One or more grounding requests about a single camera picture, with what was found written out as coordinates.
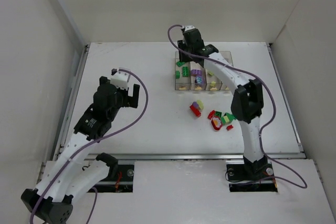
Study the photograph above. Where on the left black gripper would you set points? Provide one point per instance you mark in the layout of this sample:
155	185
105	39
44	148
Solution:
126	96

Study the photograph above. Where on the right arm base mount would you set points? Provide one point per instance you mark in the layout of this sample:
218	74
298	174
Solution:
241	180

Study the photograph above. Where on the purple flower lego piece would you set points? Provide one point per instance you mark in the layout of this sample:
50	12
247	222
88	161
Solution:
199	81

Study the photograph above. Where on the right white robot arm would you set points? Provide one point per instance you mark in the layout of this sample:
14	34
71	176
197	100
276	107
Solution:
247	101

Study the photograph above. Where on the clear container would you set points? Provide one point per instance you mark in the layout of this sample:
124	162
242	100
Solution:
183	83
228	57
209	79
194	87

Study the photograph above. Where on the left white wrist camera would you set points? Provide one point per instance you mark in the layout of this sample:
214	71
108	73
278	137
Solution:
120	78

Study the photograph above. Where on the green lego plate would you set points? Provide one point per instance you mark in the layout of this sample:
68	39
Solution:
185	71

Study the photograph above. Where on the pale green lego brick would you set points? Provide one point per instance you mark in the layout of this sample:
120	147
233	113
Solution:
200	104

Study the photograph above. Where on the purple rounded lego brick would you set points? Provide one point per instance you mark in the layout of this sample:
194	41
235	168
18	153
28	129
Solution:
196	72

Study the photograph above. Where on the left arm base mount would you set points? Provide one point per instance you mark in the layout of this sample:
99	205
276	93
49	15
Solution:
120	176

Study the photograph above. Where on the green lego brick cluster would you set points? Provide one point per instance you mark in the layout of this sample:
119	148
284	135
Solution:
226	118

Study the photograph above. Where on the red flower lego piece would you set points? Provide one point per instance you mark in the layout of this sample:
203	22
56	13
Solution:
216	123

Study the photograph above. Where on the long green lego brick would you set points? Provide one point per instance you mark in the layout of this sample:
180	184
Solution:
180	63

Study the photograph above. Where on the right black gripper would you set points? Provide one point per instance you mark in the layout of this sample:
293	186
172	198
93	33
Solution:
185	51

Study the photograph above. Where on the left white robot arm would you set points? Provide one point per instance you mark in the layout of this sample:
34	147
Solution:
53	197

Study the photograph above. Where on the red lego brick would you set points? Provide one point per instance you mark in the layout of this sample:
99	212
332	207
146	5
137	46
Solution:
195	111

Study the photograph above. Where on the small purple lego brick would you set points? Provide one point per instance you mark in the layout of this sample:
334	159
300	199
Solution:
195	104

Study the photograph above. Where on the aluminium rail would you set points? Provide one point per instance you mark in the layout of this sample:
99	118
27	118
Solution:
300	155

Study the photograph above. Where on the red round lego piece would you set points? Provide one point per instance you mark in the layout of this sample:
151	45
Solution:
211	114

